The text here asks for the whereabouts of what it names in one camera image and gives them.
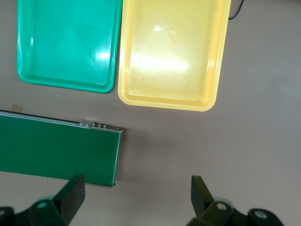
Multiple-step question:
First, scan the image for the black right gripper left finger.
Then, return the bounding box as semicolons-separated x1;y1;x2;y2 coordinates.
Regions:
0;174;86;226

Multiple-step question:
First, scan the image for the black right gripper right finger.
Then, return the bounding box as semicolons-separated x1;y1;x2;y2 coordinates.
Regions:
187;175;285;226

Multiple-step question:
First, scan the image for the green conveyor belt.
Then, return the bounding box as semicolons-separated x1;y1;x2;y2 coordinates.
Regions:
0;110;125;188

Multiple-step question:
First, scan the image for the yellow plastic tray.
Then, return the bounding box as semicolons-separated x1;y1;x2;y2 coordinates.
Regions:
117;0;232;113

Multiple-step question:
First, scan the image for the green plastic tray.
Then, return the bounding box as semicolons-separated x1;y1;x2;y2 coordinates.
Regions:
16;0;123;94

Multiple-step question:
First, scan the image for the thin black cable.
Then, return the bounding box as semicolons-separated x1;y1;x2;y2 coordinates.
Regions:
228;0;246;21

